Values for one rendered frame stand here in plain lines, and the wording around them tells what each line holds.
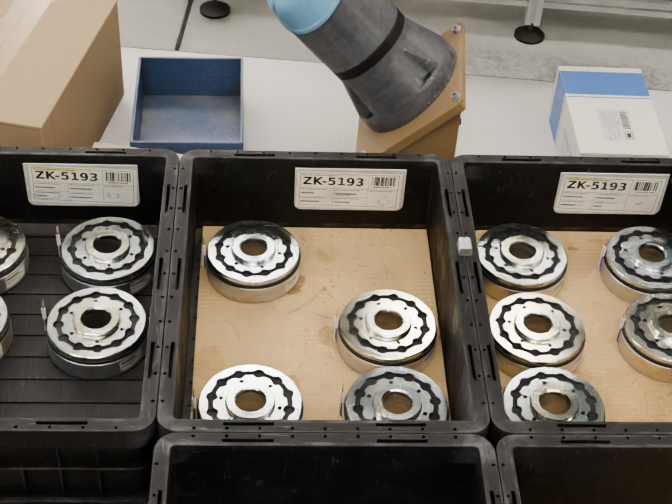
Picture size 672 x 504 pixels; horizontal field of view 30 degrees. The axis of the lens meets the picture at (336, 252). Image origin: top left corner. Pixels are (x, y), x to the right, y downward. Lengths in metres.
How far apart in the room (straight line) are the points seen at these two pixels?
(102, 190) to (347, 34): 0.36
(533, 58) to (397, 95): 1.72
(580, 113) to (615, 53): 1.62
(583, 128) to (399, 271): 0.43
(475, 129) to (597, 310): 0.52
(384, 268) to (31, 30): 0.62
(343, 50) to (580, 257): 0.39
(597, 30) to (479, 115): 1.60
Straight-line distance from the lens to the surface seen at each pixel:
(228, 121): 1.82
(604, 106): 1.78
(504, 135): 1.84
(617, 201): 1.48
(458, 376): 1.24
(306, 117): 1.84
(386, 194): 1.43
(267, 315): 1.35
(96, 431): 1.13
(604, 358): 1.36
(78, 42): 1.72
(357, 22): 1.56
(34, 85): 1.64
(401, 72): 1.59
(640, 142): 1.73
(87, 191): 1.44
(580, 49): 3.37
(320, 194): 1.43
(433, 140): 1.60
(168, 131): 1.81
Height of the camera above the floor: 1.80
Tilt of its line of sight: 43 degrees down
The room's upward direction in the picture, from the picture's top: 4 degrees clockwise
